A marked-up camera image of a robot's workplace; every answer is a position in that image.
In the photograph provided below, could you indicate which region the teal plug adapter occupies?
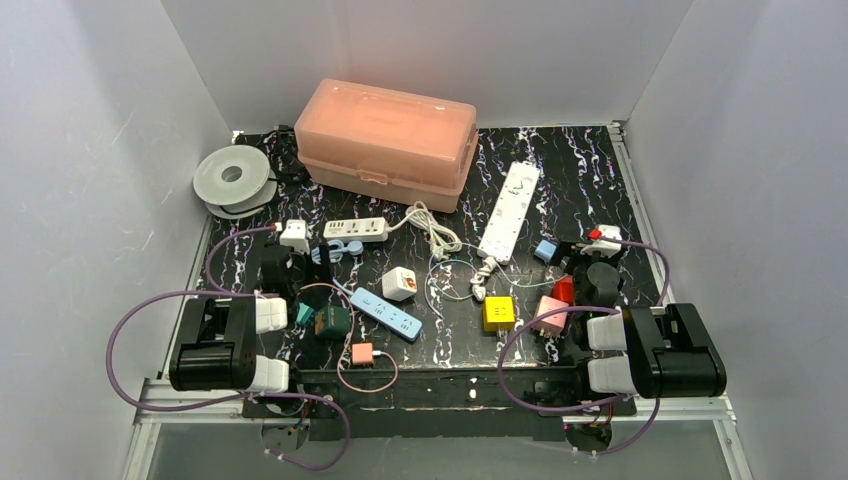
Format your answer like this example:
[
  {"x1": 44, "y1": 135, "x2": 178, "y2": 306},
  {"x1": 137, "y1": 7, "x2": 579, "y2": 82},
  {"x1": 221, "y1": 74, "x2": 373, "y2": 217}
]
[{"x1": 295, "y1": 303, "x2": 315, "y2": 327}]

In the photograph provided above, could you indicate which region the red cube socket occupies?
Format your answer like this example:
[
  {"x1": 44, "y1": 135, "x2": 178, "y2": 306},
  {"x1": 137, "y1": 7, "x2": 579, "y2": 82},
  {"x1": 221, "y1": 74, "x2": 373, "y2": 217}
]
[{"x1": 551, "y1": 275, "x2": 576, "y2": 306}]

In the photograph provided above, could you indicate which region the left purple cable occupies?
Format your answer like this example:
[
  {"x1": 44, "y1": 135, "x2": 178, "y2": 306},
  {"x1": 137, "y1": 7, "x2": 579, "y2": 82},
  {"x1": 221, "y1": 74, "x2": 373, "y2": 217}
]
[{"x1": 105, "y1": 223, "x2": 352, "y2": 473}]

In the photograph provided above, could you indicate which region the small light blue charger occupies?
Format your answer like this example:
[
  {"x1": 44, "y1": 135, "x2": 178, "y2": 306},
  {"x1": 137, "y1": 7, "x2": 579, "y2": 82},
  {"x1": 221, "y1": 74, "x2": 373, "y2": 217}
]
[{"x1": 534, "y1": 240, "x2": 557, "y2": 265}]

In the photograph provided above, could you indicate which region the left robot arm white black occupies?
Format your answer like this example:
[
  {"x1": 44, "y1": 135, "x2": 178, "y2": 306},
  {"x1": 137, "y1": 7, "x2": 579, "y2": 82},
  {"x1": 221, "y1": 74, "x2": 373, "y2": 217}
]
[{"x1": 167, "y1": 244, "x2": 331, "y2": 394}]

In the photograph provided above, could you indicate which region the dark green cube charger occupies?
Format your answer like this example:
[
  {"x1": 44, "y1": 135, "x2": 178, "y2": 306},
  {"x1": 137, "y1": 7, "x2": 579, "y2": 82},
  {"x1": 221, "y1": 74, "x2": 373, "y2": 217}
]
[{"x1": 314, "y1": 305, "x2": 352, "y2": 340}]

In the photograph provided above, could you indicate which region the purple cable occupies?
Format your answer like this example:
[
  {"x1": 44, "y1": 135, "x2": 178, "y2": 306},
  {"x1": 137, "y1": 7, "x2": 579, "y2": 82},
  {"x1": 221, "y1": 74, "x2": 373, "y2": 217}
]
[
  {"x1": 105, "y1": 223, "x2": 352, "y2": 473},
  {"x1": 496, "y1": 238, "x2": 672, "y2": 458}
]

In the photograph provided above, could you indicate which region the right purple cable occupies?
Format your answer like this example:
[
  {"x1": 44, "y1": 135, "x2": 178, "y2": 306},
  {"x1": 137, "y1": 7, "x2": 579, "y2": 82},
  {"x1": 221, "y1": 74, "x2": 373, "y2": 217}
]
[{"x1": 496, "y1": 238, "x2": 672, "y2": 458}]

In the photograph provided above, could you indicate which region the light blue power strip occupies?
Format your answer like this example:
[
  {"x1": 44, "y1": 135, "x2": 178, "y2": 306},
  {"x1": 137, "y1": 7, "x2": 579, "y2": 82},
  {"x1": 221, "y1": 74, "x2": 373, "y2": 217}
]
[{"x1": 350, "y1": 288, "x2": 423, "y2": 342}]

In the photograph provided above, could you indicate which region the white power cord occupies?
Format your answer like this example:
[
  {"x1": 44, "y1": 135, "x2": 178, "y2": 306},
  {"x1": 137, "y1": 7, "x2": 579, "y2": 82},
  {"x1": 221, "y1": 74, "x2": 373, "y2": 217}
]
[{"x1": 386, "y1": 201, "x2": 464, "y2": 264}]

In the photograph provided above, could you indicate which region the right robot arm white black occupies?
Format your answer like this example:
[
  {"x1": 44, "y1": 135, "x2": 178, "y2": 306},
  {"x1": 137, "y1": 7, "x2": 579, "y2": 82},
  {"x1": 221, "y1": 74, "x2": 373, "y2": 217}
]
[{"x1": 544, "y1": 235, "x2": 727, "y2": 399}]

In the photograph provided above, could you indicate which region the aluminium frame rail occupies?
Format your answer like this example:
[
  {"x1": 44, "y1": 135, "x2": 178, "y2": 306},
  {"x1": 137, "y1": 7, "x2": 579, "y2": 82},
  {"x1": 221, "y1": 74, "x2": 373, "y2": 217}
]
[{"x1": 133, "y1": 380, "x2": 735, "y2": 424}]

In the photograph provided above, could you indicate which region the thin pink usb cable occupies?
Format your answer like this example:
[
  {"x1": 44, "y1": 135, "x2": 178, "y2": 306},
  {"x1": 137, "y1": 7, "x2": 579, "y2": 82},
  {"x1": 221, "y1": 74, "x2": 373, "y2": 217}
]
[{"x1": 291, "y1": 283, "x2": 400, "y2": 396}]

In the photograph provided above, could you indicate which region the white twisted cord with plug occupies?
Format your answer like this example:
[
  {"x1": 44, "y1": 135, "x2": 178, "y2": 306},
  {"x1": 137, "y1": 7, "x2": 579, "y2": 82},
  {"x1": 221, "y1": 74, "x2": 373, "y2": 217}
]
[{"x1": 468, "y1": 256, "x2": 499, "y2": 303}]

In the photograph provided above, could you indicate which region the white long power strip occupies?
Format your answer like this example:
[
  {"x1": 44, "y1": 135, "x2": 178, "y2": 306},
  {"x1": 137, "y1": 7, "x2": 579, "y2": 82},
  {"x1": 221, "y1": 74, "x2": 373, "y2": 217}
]
[{"x1": 477, "y1": 162, "x2": 540, "y2": 264}]

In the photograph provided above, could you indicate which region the white cube charger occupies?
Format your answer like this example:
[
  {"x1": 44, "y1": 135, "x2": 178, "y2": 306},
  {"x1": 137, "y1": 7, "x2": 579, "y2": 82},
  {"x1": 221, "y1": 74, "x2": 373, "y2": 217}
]
[{"x1": 381, "y1": 266, "x2": 418, "y2": 301}]

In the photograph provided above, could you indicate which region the white usb charging hub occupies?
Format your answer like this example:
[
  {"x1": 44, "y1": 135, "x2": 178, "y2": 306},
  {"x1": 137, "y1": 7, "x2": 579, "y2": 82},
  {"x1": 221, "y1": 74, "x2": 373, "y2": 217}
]
[{"x1": 323, "y1": 217, "x2": 389, "y2": 243}]

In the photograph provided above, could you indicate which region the yellow cube socket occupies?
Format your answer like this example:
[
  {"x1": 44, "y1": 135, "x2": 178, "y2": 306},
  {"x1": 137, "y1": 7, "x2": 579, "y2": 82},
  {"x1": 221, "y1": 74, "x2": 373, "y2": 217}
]
[{"x1": 482, "y1": 296, "x2": 516, "y2": 332}]

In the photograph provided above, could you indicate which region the pink plug adapter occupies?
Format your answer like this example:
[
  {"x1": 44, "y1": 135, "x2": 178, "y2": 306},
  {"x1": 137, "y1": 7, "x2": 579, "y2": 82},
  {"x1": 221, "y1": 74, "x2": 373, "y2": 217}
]
[{"x1": 531, "y1": 296, "x2": 569, "y2": 338}]

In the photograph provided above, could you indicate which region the pink translucent plastic storage box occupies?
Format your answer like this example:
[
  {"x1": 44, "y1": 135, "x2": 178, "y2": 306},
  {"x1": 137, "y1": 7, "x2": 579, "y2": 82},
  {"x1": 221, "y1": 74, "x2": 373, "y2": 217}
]
[{"x1": 294, "y1": 79, "x2": 478, "y2": 213}]

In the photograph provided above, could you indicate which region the small pink usb charger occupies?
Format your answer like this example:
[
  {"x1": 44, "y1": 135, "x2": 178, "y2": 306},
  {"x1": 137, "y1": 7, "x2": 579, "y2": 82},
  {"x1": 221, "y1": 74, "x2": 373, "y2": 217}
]
[{"x1": 351, "y1": 343, "x2": 376, "y2": 366}]

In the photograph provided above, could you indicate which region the thin white usb cable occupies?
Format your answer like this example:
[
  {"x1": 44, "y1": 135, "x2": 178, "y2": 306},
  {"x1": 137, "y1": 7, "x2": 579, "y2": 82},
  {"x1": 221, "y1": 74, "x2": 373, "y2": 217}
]
[{"x1": 423, "y1": 242, "x2": 571, "y2": 322}]

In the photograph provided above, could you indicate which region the grey filament spool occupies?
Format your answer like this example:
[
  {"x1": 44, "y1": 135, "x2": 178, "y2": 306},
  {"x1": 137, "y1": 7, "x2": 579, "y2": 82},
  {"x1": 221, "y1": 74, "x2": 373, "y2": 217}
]
[{"x1": 192, "y1": 145, "x2": 278, "y2": 220}]

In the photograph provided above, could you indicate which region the light blue cable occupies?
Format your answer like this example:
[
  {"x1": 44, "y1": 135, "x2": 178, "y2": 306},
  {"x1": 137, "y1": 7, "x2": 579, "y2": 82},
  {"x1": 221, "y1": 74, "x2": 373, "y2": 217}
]
[{"x1": 311, "y1": 238, "x2": 366, "y2": 268}]

